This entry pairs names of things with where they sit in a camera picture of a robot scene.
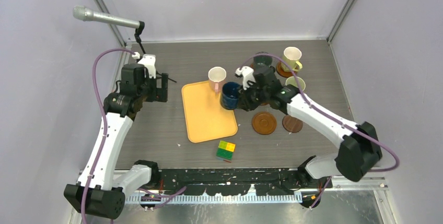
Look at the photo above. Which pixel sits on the yellow plastic tray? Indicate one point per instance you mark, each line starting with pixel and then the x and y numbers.
pixel 205 118

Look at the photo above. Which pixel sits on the colourful toy brick block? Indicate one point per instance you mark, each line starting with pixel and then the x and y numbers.
pixel 225 151

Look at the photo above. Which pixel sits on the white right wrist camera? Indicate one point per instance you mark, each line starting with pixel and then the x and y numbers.
pixel 246 73

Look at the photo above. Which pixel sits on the pink faceted mug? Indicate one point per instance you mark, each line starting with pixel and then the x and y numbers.
pixel 216 78

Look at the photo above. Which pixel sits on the dark walnut wooden coaster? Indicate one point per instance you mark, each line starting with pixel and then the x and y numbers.
pixel 292 124

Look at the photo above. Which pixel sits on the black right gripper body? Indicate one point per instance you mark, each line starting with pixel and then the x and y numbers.
pixel 253 97

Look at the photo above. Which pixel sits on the dark grey green mug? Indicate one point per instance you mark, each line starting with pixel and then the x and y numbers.
pixel 262 59

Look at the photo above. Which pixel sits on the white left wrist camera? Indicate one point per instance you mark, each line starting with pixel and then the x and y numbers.
pixel 148 61

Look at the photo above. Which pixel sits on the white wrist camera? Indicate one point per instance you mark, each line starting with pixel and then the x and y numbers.
pixel 148 61
pixel 246 73

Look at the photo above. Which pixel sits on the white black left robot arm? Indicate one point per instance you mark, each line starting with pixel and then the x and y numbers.
pixel 96 191

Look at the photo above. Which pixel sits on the light green mug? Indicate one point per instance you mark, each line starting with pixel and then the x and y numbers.
pixel 297 82

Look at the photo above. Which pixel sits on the black microphone tripod stand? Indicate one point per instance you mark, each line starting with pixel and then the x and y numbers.
pixel 137 35

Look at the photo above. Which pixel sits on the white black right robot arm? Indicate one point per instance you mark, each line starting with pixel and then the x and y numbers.
pixel 355 156

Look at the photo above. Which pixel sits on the brown wooden coaster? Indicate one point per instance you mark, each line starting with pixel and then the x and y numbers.
pixel 264 123
pixel 282 72

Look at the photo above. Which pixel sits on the dark blue mug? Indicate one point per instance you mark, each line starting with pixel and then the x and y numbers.
pixel 230 95

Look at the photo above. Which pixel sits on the silver microphone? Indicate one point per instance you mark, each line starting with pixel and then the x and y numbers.
pixel 86 14

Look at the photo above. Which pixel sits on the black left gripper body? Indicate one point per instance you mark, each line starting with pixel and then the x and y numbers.
pixel 149 90

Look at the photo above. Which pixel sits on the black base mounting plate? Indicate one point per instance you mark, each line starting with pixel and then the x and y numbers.
pixel 231 182

